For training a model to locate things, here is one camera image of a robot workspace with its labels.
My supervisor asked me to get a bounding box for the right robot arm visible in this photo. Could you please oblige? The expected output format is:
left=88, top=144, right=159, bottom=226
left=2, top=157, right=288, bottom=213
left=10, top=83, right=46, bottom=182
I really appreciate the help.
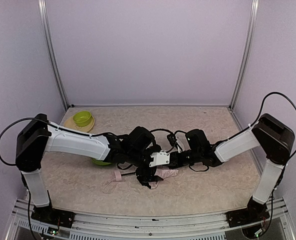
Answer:
left=169, top=113, right=295, bottom=205

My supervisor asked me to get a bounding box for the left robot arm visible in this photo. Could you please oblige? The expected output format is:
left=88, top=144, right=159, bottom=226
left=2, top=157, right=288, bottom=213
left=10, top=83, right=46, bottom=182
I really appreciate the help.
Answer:
left=15, top=113, right=161, bottom=208

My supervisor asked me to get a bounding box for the green plate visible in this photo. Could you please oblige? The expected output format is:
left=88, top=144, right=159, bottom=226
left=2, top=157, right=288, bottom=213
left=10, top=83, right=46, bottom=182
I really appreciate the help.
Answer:
left=91, top=158, right=112, bottom=166

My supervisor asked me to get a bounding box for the green bowl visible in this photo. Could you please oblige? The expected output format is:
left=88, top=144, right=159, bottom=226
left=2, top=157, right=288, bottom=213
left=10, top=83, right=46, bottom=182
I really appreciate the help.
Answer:
left=73, top=111, right=92, bottom=127

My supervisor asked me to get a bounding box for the beige plate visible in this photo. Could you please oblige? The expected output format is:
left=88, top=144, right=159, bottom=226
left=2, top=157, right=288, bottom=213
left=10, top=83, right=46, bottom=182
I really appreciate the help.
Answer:
left=63, top=116, right=95, bottom=133

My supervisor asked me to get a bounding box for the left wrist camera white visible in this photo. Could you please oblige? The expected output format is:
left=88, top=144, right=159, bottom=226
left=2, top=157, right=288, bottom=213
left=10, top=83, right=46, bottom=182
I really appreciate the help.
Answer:
left=149, top=151, right=170, bottom=168

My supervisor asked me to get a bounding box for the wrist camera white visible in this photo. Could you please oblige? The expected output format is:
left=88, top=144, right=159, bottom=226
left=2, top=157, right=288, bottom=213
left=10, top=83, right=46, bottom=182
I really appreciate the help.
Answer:
left=166, top=133, right=183, bottom=153
left=149, top=151, right=170, bottom=168

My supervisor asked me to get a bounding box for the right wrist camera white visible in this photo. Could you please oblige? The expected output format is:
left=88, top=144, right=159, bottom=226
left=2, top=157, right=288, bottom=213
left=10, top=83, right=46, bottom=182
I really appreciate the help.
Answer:
left=166, top=133, right=183, bottom=153

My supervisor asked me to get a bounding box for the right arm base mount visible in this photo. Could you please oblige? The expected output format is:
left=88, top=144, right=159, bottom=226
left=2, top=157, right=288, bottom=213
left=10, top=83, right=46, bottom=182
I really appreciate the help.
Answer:
left=226, top=208, right=270, bottom=228

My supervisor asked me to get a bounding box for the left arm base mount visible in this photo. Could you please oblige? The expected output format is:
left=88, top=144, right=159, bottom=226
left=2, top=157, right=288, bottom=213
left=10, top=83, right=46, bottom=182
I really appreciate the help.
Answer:
left=31, top=207, right=75, bottom=228

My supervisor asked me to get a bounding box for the right aluminium corner post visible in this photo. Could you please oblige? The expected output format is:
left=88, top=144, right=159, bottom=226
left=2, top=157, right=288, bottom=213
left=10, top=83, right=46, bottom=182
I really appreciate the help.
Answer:
left=229, top=0, right=260, bottom=111

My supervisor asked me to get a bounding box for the aluminium corner post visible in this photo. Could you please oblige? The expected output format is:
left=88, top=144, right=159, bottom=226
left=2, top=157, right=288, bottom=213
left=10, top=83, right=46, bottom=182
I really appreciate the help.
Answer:
left=38, top=0, right=69, bottom=110
left=229, top=0, right=260, bottom=111

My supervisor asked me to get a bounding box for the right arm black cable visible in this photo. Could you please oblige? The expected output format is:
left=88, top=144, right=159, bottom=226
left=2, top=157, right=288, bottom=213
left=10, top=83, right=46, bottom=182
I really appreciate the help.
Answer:
left=174, top=91, right=296, bottom=161

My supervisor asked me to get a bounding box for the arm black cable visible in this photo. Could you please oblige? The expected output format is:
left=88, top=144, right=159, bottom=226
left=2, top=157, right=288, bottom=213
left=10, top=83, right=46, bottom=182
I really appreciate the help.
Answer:
left=0, top=118, right=175, bottom=167
left=174, top=91, right=296, bottom=161

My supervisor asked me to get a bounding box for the front aluminium rail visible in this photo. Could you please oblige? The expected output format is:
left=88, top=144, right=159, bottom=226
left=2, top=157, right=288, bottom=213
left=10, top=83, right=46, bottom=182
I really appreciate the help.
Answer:
left=5, top=197, right=296, bottom=240

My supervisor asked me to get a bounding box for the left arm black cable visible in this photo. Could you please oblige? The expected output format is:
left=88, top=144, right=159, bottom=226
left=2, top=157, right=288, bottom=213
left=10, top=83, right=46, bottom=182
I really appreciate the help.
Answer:
left=0, top=118, right=175, bottom=167

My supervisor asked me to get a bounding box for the left aluminium corner post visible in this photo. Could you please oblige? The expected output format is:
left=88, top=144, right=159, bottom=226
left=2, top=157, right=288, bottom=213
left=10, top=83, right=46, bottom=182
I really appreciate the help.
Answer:
left=38, top=0, right=69, bottom=110

